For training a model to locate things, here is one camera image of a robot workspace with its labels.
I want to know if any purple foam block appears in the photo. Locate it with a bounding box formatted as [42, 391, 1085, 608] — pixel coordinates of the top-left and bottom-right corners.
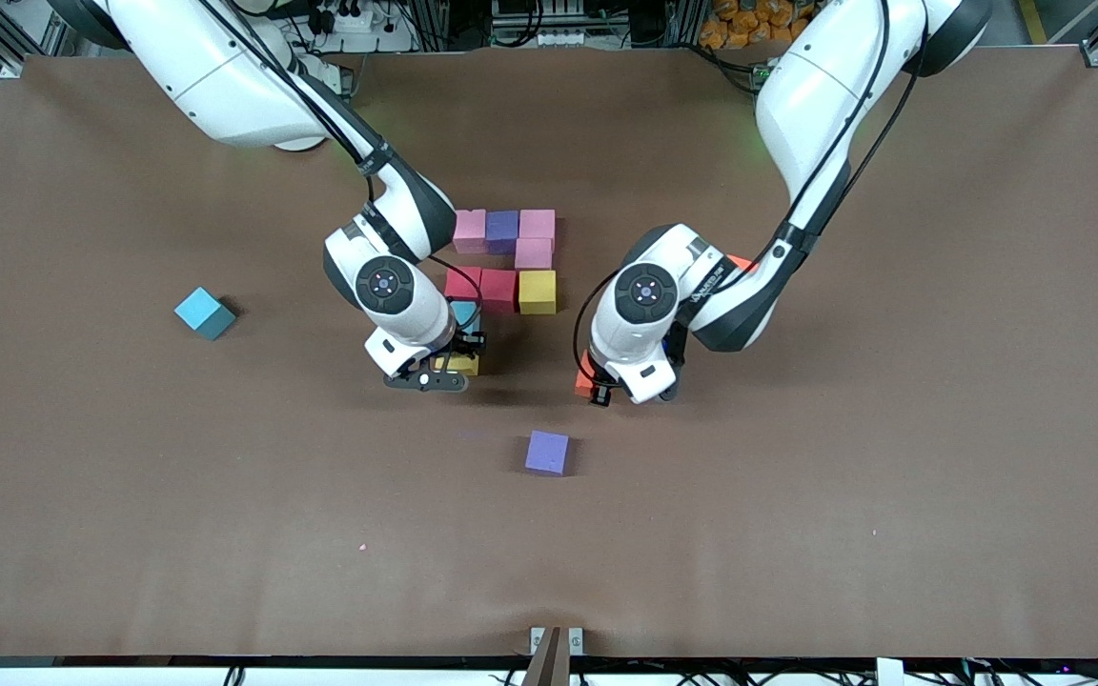
[485, 211, 521, 255]
[524, 431, 571, 476]

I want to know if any silver metal bracket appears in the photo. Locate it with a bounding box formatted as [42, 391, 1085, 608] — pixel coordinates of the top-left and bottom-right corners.
[530, 626, 585, 686]

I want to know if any white power strip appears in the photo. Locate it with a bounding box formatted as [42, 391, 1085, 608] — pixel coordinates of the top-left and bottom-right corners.
[309, 0, 417, 53]

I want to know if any white equipment rack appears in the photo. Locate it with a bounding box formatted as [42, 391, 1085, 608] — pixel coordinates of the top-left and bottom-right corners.
[490, 0, 600, 49]

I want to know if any brown table cover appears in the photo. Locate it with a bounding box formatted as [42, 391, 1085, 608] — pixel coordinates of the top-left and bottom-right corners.
[0, 48, 1098, 660]

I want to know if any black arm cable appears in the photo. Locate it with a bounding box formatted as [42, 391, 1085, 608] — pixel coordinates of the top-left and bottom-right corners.
[430, 255, 485, 334]
[571, 270, 622, 374]

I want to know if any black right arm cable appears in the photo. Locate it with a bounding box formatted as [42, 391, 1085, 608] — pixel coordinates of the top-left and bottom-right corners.
[430, 255, 485, 334]

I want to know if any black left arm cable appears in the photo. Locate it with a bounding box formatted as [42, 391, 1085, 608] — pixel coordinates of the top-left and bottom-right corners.
[571, 270, 622, 374]

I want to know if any pile of orange objects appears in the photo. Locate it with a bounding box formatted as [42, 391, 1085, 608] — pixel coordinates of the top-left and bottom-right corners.
[699, 0, 822, 50]

